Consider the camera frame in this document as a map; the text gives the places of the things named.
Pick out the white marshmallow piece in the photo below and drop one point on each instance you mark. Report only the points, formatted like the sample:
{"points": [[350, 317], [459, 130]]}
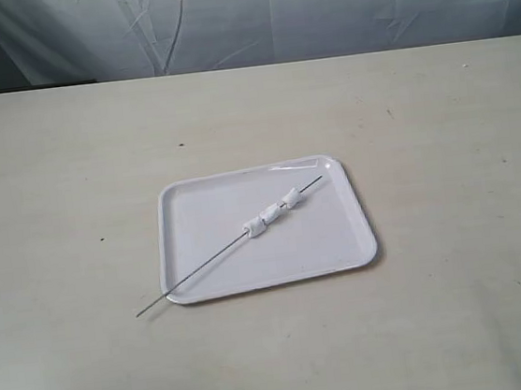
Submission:
{"points": [[292, 198], [271, 213], [254, 227]]}

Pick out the thin metal skewer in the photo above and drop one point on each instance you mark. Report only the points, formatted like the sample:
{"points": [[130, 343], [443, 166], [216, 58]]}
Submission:
{"points": [[244, 234]]}

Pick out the white rectangular plastic tray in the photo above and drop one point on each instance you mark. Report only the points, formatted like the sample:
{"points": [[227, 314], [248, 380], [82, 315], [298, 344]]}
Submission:
{"points": [[327, 232]]}

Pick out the white wrinkled backdrop curtain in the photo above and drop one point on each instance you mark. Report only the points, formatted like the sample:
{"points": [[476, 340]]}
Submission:
{"points": [[63, 41]]}

